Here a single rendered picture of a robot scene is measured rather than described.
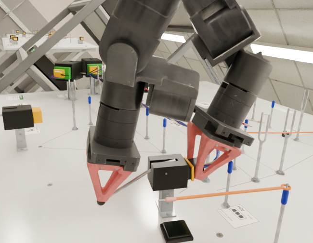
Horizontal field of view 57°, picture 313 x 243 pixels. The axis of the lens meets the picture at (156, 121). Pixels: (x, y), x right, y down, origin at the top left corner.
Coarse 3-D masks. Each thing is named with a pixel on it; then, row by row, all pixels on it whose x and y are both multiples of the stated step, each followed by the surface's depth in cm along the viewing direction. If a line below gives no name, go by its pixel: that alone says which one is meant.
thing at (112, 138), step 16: (112, 112) 38; (128, 112) 38; (96, 128) 40; (112, 128) 39; (128, 128) 39; (96, 144) 39; (112, 144) 39; (128, 144) 40; (96, 160) 37; (128, 160) 38
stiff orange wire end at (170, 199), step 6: (282, 186) 37; (288, 186) 37; (222, 192) 35; (228, 192) 35; (234, 192) 35; (240, 192) 35; (246, 192) 35; (168, 198) 33; (174, 198) 33; (180, 198) 34; (186, 198) 34; (192, 198) 34
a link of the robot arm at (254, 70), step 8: (240, 56) 42; (248, 56) 41; (256, 56) 41; (232, 64) 43; (240, 64) 42; (248, 64) 41; (256, 64) 41; (264, 64) 41; (232, 72) 42; (240, 72) 41; (248, 72) 41; (256, 72) 41; (264, 72) 41; (224, 80) 44; (232, 80) 42; (240, 80) 41; (248, 80) 41; (256, 80) 41; (264, 80) 42; (240, 88) 42; (248, 88) 41; (256, 88) 42
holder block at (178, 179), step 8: (152, 160) 45; (160, 160) 46; (168, 160) 46; (176, 160) 46; (184, 160) 46; (152, 168) 44; (160, 168) 43; (168, 168) 44; (176, 168) 44; (184, 168) 44; (152, 176) 44; (160, 176) 44; (168, 176) 44; (176, 176) 44; (184, 176) 45; (152, 184) 44; (160, 184) 44; (168, 184) 44; (176, 184) 45; (184, 184) 45
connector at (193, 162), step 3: (189, 159) 48; (192, 159) 48; (195, 159) 48; (192, 162) 47; (195, 162) 47; (195, 165) 46; (189, 168) 45; (195, 168) 46; (189, 171) 45; (189, 174) 46; (189, 177) 46
